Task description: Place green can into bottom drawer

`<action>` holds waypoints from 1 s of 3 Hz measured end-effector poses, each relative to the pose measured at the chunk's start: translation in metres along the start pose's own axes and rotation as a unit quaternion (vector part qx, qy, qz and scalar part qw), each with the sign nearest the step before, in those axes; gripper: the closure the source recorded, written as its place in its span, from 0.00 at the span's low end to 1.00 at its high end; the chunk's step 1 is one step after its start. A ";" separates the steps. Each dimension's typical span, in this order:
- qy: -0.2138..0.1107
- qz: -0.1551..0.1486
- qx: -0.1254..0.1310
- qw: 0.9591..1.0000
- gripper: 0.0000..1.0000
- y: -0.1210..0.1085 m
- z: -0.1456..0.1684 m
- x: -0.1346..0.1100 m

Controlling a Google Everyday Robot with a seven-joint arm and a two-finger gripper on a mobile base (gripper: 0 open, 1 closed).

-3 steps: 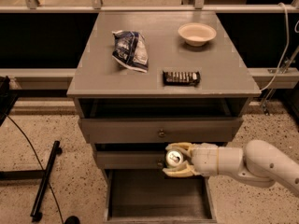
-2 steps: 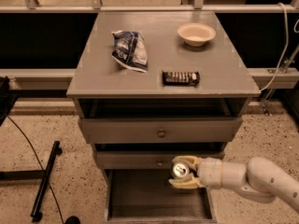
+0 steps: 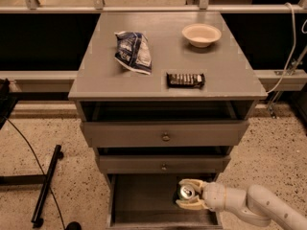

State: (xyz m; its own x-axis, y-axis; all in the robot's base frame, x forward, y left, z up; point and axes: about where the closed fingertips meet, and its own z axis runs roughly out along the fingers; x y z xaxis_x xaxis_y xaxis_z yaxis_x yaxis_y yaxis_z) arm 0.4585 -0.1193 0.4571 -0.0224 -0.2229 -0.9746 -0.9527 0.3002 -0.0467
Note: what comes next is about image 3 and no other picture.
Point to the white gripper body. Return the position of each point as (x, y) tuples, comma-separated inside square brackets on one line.
[(214, 195)]

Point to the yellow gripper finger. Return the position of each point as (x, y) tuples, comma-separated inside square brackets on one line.
[(194, 185), (195, 204)]

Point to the green soda can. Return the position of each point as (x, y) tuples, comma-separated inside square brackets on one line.
[(185, 192)]

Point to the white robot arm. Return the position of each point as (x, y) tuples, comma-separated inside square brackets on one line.
[(257, 205)]

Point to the grey top drawer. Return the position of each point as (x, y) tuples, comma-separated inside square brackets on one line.
[(163, 134)]

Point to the grey drawer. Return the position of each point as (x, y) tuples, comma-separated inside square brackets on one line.
[(162, 163), (163, 134), (147, 202)]

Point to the grey bottom drawer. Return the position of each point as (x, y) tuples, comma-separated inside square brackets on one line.
[(147, 202)]

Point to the grey middle drawer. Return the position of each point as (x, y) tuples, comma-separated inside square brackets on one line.
[(162, 163)]

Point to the grey drawer cabinet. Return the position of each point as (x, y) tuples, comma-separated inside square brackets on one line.
[(105, 91)]

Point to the dark chocolate bar pack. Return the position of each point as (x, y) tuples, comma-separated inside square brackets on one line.
[(185, 80)]

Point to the black round object on floor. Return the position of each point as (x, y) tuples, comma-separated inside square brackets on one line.
[(73, 226)]

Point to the white paper bowl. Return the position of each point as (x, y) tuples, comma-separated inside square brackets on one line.
[(201, 35)]

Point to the blue white chip bag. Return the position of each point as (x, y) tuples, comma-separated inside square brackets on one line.
[(133, 52)]

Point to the black floor stand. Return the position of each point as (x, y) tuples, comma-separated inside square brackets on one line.
[(36, 179)]

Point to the black equipment at left edge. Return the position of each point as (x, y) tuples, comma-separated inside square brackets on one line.
[(7, 101)]

